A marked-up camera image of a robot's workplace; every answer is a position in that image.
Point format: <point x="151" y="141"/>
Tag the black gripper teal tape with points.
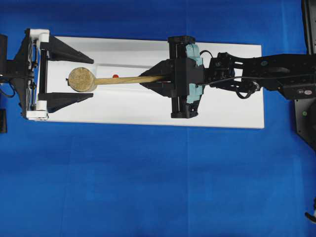
<point x="187" y="67"/>

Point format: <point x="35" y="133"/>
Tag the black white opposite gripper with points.
<point x="20" y="74"/>

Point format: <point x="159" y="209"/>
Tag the wooden mallet hammer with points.
<point x="83" y="80"/>

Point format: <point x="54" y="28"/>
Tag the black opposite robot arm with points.
<point x="40" y="73"/>

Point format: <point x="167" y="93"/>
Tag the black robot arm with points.
<point x="292" y="75"/>

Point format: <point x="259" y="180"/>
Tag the white board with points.
<point x="135" y="104"/>

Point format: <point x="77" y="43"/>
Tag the blue table cloth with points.
<point x="106" y="180"/>

